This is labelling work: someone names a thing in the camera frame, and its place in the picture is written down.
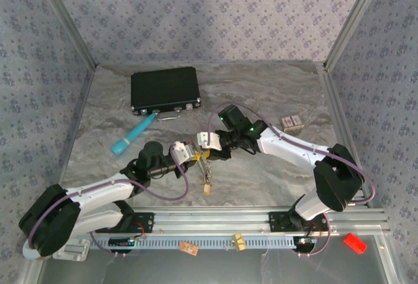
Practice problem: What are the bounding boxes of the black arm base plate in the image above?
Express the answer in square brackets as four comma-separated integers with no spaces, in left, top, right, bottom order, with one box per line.
[94,211,155,234]
[268,211,329,232]

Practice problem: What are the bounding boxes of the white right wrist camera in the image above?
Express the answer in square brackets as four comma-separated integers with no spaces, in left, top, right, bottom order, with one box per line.
[197,131,223,151]

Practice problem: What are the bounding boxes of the grey metal floor panel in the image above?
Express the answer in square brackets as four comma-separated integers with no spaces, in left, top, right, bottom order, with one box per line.
[34,234,393,284]

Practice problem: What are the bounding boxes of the aluminium side rail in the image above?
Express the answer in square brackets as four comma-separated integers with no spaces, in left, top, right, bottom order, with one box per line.
[315,63,388,221]
[52,65,97,200]

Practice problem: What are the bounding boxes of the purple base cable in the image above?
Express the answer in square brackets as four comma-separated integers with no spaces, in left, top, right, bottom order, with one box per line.
[298,221,331,257]
[89,230,146,258]

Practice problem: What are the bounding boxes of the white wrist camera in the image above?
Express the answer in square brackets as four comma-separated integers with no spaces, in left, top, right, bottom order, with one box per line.
[197,131,223,151]
[170,140,199,167]

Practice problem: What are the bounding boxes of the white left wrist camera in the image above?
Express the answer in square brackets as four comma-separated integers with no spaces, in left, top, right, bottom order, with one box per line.
[170,140,199,167]

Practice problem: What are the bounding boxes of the grey metal bracket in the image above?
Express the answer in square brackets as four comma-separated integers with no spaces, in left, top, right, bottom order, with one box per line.
[52,238,91,262]

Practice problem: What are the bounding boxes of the red plastic block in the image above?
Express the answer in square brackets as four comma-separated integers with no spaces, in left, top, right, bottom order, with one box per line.
[342,232,368,255]

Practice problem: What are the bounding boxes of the slotted grey cable duct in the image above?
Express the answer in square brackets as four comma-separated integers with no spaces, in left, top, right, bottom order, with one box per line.
[88,234,297,251]

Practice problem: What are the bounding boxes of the small playing card box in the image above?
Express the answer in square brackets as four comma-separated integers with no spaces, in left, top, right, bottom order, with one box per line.
[280,114,304,132]

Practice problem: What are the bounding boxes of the aluminium corner post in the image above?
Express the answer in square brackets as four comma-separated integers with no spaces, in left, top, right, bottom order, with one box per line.
[323,0,388,72]
[31,0,98,69]

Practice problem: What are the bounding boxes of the tan cardboard clip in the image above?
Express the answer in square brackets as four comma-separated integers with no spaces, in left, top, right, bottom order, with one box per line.
[231,233,247,252]

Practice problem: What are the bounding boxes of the teal plastic bottle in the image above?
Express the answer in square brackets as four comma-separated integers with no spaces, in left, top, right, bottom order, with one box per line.
[110,114,156,157]

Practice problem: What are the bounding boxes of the small circuit board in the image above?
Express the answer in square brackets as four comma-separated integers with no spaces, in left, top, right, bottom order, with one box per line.
[108,236,137,248]
[295,236,317,247]

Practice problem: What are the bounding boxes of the black ribbed metal case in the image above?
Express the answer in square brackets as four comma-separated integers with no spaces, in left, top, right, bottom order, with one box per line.
[130,67,202,122]

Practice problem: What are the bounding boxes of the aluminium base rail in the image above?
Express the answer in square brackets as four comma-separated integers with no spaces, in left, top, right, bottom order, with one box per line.
[133,207,393,236]

